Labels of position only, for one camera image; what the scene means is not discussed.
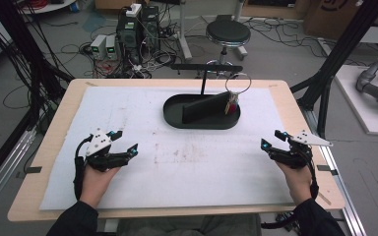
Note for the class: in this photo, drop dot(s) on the person's legs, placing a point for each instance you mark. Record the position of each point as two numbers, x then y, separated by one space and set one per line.
190 226

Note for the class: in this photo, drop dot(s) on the white metal stand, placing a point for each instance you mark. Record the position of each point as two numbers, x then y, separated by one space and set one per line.
184 32

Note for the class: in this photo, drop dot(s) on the black computer tower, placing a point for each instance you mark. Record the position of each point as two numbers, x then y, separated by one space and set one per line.
151 26
128 36

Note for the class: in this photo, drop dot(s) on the person's right hand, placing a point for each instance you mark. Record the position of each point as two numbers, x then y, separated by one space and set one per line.
300 183

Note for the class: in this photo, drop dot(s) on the person's left hand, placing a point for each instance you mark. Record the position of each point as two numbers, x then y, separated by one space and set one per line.
95 187

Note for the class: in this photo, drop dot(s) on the white foam mat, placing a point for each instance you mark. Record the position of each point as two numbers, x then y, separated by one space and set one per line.
177 170

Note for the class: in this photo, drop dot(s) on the white power adapter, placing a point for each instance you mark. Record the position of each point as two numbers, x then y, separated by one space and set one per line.
133 10

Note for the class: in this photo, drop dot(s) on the aluminium rail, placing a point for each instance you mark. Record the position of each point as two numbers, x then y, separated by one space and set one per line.
3 177
338 183

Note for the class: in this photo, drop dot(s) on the white platform board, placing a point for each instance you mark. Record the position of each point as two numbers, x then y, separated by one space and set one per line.
364 114

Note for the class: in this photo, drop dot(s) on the grey power supply unit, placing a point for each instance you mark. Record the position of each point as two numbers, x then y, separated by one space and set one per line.
111 46
97 46

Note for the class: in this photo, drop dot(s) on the black tape strip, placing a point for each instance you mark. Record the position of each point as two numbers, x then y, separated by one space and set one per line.
326 169
33 169

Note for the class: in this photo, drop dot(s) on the black round stool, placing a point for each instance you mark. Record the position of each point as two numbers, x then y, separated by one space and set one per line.
228 32

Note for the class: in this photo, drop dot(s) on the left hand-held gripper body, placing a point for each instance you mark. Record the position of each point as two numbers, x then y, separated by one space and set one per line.
98 147

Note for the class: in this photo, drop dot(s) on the black key stand with tray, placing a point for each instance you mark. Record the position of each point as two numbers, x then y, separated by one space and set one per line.
203 121

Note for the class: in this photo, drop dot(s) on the black metal frame post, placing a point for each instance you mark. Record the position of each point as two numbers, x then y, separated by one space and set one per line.
341 52

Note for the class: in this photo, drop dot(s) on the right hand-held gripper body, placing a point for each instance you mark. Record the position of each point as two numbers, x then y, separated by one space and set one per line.
297 154

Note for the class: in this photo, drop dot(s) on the cardboard box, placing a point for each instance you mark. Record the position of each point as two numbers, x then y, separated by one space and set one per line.
331 16

